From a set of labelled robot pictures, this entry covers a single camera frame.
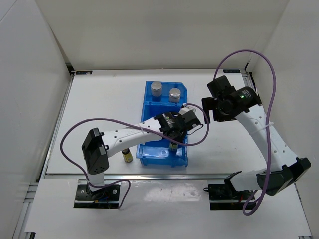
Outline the small yellow bottle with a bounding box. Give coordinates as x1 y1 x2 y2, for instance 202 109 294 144
169 142 178 152
122 148 133 163

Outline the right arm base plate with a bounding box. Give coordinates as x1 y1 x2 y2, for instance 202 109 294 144
203 184 252 211

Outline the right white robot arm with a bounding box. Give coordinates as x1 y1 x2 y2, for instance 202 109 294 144
202 76 311 196

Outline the silver-lid shaker blue label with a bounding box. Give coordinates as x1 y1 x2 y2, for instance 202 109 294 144
169 88 181 103
151 81 162 102

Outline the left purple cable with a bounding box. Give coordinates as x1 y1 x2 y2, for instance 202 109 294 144
59 102 211 209

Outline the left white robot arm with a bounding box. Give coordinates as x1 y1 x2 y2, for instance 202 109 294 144
82 108 200 199

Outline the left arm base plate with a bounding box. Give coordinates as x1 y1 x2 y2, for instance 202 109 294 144
74 184 121 209

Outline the blue three-compartment plastic bin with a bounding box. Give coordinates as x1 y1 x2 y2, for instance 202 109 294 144
136 81 188 167

